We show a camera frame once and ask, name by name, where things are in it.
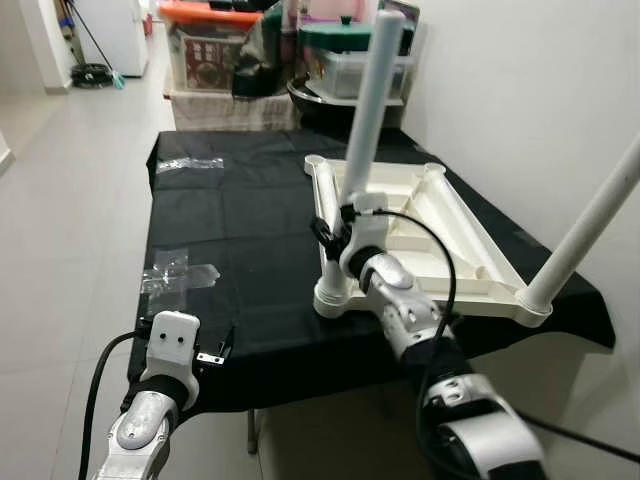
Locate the white plastic table leg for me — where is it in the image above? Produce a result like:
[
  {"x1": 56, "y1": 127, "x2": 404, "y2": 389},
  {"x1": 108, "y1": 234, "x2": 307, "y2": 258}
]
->
[
  {"x1": 313, "y1": 10, "x2": 407, "y2": 319},
  {"x1": 425, "y1": 165, "x2": 523, "y2": 293},
  {"x1": 312, "y1": 160, "x2": 343, "y2": 236},
  {"x1": 518, "y1": 135, "x2": 640, "y2": 313}
]

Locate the black tablecloth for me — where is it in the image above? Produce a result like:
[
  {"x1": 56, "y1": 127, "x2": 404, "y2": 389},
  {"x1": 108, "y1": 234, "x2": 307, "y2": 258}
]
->
[{"x1": 128, "y1": 128, "x2": 618, "y2": 413}]

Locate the black wok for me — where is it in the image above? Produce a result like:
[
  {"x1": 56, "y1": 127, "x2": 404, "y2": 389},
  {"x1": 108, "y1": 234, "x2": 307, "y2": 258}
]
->
[{"x1": 287, "y1": 75, "x2": 406, "y2": 129}]

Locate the flat clear plastic wrap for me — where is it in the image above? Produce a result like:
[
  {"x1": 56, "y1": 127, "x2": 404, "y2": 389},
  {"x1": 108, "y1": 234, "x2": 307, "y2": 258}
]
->
[{"x1": 155, "y1": 156, "x2": 226, "y2": 173}]

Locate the patterned cloth covered stand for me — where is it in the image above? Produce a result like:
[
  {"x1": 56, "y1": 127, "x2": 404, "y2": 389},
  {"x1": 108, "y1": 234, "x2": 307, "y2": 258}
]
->
[{"x1": 165, "y1": 88, "x2": 301, "y2": 131}]

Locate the clear plastic container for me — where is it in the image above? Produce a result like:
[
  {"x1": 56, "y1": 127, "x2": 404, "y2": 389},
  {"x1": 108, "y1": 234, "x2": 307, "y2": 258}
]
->
[{"x1": 318, "y1": 50, "x2": 416, "y2": 101}]

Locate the green pot lid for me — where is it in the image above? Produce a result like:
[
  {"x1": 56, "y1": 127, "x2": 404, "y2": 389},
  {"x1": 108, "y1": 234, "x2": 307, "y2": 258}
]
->
[{"x1": 298, "y1": 15, "x2": 376, "y2": 53}]

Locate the orange-lid storage box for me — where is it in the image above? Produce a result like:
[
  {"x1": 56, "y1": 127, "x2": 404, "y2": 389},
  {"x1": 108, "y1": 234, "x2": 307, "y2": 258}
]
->
[{"x1": 160, "y1": 0, "x2": 266, "y2": 93}]

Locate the teal head broom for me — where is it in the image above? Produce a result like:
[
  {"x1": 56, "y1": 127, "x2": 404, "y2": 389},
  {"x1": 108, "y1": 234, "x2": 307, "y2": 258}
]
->
[{"x1": 65, "y1": 0, "x2": 127, "y2": 91}]

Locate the white appliance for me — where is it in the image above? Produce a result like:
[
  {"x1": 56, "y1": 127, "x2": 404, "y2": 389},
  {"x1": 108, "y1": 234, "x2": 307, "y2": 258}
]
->
[{"x1": 75, "y1": 0, "x2": 151, "y2": 76}]

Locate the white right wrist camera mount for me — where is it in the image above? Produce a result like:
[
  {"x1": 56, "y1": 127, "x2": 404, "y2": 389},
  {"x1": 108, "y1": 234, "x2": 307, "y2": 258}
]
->
[{"x1": 338, "y1": 193, "x2": 387, "y2": 263}]

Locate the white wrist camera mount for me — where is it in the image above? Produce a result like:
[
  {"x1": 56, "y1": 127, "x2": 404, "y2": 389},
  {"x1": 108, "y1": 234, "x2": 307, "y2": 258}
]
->
[
  {"x1": 338, "y1": 193, "x2": 387, "y2": 263},
  {"x1": 147, "y1": 310, "x2": 202, "y2": 381}
]

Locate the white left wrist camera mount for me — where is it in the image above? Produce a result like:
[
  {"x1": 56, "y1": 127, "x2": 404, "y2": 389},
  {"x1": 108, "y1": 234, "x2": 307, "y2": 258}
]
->
[{"x1": 147, "y1": 310, "x2": 202, "y2": 381}]

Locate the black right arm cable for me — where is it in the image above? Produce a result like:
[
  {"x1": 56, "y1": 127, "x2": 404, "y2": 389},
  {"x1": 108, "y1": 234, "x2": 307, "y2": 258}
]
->
[{"x1": 360, "y1": 208, "x2": 640, "y2": 480}]

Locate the black coiled cable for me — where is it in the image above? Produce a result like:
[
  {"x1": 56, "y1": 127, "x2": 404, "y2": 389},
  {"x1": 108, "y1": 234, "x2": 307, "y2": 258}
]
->
[{"x1": 70, "y1": 62, "x2": 116, "y2": 88}]

